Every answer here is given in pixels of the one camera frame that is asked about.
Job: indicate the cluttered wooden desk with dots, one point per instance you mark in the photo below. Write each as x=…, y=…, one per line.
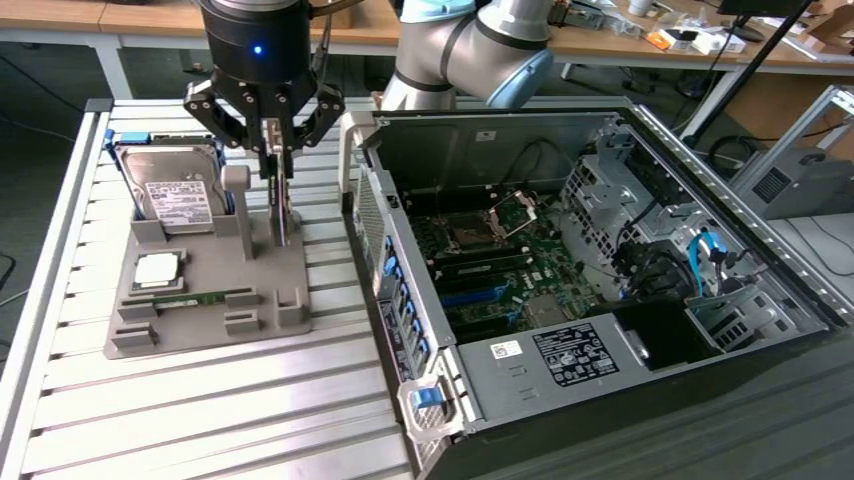
x=601, y=47

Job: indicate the open cardboard box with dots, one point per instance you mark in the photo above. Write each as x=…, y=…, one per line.
x=835, y=30

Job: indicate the brown cardboard box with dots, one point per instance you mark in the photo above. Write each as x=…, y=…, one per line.
x=344, y=20

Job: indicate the hard disk in blue frame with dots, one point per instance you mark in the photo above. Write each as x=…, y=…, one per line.
x=167, y=170

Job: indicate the grey computer tower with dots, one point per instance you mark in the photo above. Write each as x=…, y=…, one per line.
x=801, y=185

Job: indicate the metal socket cover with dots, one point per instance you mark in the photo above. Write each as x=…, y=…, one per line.
x=514, y=210

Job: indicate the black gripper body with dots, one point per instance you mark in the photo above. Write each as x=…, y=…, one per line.
x=261, y=60

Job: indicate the green RAM stick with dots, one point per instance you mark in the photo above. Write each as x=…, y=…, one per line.
x=190, y=299

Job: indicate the white box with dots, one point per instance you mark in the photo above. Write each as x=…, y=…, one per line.
x=717, y=44

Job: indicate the metal disk bay cage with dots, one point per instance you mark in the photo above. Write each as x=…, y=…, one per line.
x=601, y=190

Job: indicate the black stand pole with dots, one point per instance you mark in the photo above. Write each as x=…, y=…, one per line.
x=748, y=75

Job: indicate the graphics card with metal bracket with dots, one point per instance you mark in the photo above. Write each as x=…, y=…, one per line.
x=281, y=210

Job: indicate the black monitor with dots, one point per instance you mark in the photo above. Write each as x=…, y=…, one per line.
x=755, y=5

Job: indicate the grey power supply unit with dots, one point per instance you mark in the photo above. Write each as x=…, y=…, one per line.
x=514, y=380

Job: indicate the orange box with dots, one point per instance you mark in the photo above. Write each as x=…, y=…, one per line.
x=657, y=39

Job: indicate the open grey PC case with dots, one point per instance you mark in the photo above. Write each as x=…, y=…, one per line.
x=357, y=130

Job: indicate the CPU socket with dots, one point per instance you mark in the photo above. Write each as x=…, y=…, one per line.
x=470, y=235

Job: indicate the green motherboard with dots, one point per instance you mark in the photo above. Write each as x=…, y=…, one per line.
x=554, y=260

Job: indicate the blue expansion slot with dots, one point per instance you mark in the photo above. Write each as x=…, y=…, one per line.
x=468, y=297

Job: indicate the grey plastic parts rack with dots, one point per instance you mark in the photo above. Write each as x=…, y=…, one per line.
x=221, y=325

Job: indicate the wooden desk with grey frame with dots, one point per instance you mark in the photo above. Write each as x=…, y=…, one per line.
x=101, y=22

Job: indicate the silver CPU chip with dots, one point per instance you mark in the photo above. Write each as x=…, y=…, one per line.
x=157, y=270

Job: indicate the white cup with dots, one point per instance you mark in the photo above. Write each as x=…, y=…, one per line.
x=642, y=6

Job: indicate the blue case latch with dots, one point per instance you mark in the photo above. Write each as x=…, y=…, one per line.
x=428, y=398

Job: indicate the black installed RAM stick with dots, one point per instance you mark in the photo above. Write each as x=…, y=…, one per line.
x=481, y=267

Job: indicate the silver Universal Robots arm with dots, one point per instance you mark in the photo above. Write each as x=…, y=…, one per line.
x=434, y=50

